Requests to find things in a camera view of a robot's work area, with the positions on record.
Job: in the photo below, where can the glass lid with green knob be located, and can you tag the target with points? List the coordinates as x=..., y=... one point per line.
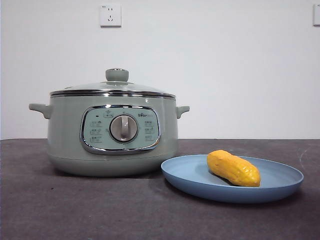
x=115, y=87

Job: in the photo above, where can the yellow corn cob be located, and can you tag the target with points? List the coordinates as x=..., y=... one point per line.
x=232, y=170

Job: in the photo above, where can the blue round plate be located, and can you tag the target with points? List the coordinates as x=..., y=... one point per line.
x=190, y=175

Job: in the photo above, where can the pale green electric steamer pot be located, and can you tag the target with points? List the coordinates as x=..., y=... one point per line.
x=65, y=135

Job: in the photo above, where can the white wall socket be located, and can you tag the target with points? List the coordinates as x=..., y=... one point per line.
x=111, y=15

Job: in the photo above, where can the white wall switch plate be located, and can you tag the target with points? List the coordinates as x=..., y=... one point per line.
x=317, y=15

